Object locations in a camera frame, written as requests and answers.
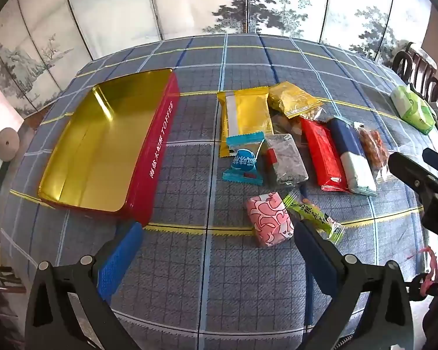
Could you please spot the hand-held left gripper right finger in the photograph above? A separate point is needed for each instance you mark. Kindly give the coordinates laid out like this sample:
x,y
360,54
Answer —
x,y
314,248

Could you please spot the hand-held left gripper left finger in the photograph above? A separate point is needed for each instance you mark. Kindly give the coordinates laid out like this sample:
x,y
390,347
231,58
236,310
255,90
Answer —
x,y
120,259

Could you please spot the green strip snack packet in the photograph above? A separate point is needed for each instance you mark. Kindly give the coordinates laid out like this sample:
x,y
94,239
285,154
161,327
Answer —
x,y
314,215

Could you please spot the clear packet orange snacks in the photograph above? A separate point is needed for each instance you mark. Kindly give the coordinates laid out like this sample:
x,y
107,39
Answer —
x,y
372,146

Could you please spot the pink patterned snack packet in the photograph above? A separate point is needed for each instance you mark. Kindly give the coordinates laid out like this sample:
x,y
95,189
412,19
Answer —
x,y
268,218

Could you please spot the navy and white snack packet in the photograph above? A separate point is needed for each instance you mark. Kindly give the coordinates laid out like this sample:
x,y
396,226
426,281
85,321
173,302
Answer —
x,y
345,142

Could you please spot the clear packet dark snack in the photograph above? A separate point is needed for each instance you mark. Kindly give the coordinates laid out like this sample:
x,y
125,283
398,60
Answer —
x,y
286,160

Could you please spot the red snack packet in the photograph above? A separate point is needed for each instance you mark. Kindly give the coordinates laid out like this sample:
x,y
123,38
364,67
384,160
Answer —
x,y
323,153

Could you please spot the blue candy packet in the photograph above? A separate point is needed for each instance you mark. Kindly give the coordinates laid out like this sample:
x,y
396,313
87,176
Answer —
x,y
242,160

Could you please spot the red tin box gold interior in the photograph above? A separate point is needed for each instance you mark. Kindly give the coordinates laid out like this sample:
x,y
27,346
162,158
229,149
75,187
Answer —
x,y
95,146

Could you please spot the clear packet brown snack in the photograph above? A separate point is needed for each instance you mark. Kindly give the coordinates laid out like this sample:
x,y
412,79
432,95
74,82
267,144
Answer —
x,y
290,125

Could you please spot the small gold crinkled snack packet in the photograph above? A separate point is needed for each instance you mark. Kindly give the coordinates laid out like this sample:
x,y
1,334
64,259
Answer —
x,y
290,98

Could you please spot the large yellow snack packet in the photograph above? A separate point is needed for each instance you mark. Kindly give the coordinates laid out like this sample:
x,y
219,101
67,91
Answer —
x,y
248,113

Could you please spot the green tissue pack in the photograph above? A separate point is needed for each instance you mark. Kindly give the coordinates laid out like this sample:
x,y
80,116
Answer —
x,y
412,109

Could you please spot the blue plaid tablecloth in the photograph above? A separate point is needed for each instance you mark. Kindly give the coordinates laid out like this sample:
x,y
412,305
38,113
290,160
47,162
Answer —
x,y
219,262

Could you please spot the dark wooden folding chair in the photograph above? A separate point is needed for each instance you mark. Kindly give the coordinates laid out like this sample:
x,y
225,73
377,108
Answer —
x,y
3,280

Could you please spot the round stone disc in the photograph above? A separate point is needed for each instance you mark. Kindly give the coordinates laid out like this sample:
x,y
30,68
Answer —
x,y
7,144

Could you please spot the painted folding screen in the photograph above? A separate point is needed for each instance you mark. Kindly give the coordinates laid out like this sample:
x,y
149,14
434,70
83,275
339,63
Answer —
x,y
204,3

